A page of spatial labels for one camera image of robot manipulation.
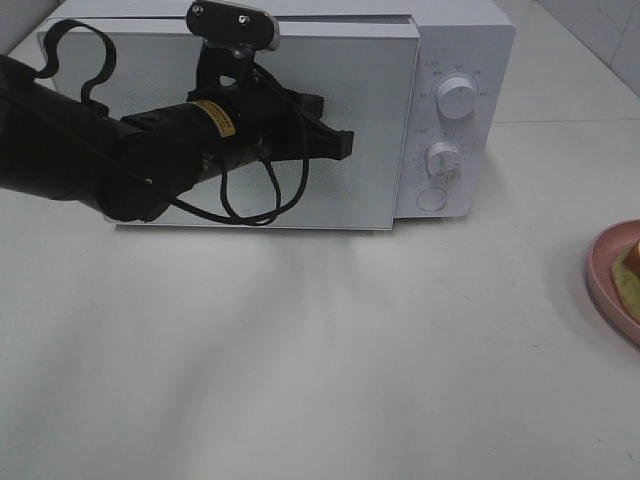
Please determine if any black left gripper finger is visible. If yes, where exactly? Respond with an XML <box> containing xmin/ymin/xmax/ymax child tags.
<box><xmin>301</xmin><ymin>120</ymin><xmax>355</xmax><ymax>161</ymax></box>
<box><xmin>289</xmin><ymin>90</ymin><xmax>324</xmax><ymax>120</ymax></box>

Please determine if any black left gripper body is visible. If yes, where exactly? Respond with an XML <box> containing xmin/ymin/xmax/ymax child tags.
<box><xmin>187</xmin><ymin>45</ymin><xmax>307</xmax><ymax>161</ymax></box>

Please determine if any white microwave door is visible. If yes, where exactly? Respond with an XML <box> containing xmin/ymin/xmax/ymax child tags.
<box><xmin>52</xmin><ymin>18</ymin><xmax>418</xmax><ymax>230</ymax></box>

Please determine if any round microwave door button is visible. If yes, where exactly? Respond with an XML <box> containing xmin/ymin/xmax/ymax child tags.
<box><xmin>416</xmin><ymin>187</ymin><xmax>448</xmax><ymax>212</ymax></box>

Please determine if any white microwave knob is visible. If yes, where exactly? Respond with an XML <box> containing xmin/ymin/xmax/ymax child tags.
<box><xmin>435</xmin><ymin>73</ymin><xmax>478</xmax><ymax>120</ymax></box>
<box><xmin>425</xmin><ymin>141</ymin><xmax>463</xmax><ymax>180</ymax></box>

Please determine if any pink round plate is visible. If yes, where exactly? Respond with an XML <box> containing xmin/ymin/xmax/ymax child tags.
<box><xmin>585</xmin><ymin>219</ymin><xmax>639</xmax><ymax>347</ymax></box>

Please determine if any white bread sandwich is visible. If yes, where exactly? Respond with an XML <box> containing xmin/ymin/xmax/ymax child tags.
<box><xmin>611</xmin><ymin>241</ymin><xmax>639</xmax><ymax>323</ymax></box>

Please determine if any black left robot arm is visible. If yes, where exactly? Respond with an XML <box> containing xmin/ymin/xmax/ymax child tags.
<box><xmin>1</xmin><ymin>47</ymin><xmax>354</xmax><ymax>222</ymax></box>

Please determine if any white microwave oven body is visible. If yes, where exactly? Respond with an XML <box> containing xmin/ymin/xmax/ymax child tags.
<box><xmin>36</xmin><ymin>1</ymin><xmax>515</xmax><ymax>229</ymax></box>

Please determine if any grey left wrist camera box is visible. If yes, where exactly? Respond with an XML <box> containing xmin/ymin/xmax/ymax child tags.
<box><xmin>185</xmin><ymin>1</ymin><xmax>280</xmax><ymax>50</ymax></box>

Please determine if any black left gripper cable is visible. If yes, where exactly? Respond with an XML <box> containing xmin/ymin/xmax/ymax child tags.
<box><xmin>34</xmin><ymin>17</ymin><xmax>309</xmax><ymax>227</ymax></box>

